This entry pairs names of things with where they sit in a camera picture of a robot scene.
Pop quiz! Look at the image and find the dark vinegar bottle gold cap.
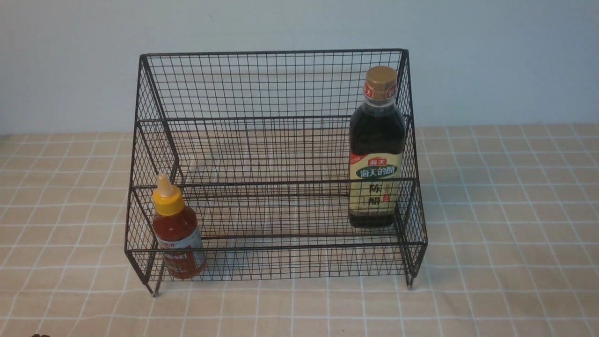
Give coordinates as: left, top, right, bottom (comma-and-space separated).
348, 66, 407, 228

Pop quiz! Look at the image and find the red chili sauce bottle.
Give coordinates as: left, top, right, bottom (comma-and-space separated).
152, 173, 207, 280

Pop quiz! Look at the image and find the black wire mesh rack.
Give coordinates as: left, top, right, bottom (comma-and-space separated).
124, 48, 428, 297

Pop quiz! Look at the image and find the beige checkered tablecloth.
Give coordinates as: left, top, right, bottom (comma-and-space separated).
0, 124, 598, 337

